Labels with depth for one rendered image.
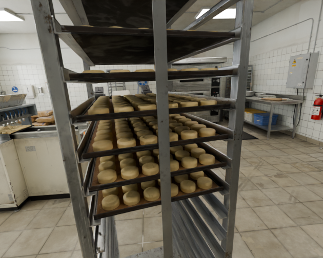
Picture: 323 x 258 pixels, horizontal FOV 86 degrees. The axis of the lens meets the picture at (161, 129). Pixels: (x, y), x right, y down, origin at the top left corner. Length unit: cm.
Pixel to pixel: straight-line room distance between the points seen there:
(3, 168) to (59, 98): 215
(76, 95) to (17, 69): 189
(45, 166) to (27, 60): 511
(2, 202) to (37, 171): 46
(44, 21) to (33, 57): 669
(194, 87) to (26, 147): 425
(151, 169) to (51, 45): 37
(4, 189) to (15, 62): 528
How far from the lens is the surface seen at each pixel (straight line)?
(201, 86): 540
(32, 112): 295
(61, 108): 42
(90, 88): 102
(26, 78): 723
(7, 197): 271
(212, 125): 63
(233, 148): 56
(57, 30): 44
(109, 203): 56
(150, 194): 56
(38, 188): 272
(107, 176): 50
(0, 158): 250
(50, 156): 245
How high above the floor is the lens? 139
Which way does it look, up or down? 15 degrees down
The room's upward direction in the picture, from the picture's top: 2 degrees counter-clockwise
